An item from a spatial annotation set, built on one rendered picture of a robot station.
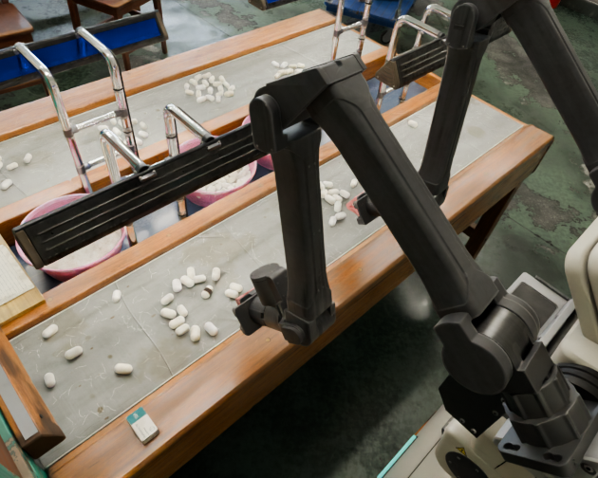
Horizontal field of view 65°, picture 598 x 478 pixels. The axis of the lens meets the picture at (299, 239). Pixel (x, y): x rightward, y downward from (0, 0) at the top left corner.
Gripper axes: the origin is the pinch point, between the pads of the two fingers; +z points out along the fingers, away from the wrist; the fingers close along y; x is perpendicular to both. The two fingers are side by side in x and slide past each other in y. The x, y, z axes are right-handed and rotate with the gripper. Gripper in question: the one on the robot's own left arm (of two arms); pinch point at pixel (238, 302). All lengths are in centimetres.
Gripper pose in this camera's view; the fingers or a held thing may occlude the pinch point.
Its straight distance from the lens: 101.7
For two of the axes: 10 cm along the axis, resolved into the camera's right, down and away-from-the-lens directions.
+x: 3.7, 8.8, 3.1
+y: -7.2, 4.8, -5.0
